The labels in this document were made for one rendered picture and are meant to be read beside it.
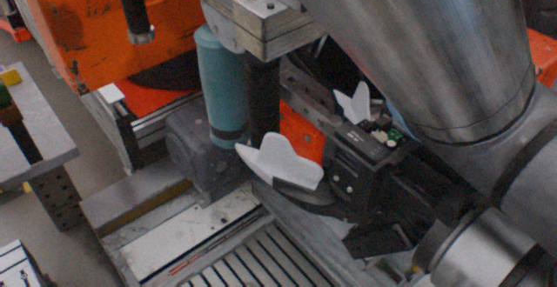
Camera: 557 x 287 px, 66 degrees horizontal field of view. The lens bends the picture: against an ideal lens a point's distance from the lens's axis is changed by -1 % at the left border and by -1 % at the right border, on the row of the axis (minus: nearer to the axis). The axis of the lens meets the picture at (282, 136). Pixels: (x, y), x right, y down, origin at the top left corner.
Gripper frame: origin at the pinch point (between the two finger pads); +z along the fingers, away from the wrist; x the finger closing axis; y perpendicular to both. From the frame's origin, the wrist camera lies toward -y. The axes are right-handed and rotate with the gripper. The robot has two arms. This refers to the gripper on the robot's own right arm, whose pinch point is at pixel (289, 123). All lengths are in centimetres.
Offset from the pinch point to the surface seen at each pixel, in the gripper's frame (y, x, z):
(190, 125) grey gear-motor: -42, -10, 49
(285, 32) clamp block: 9.6, -1.0, 2.0
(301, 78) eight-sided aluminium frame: -21.0, -24.8, 25.6
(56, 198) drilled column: -69, 24, 74
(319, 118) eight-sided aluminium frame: -22.1, -20.6, 15.6
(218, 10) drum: 1.5, -6.0, 22.4
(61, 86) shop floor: -83, 2, 147
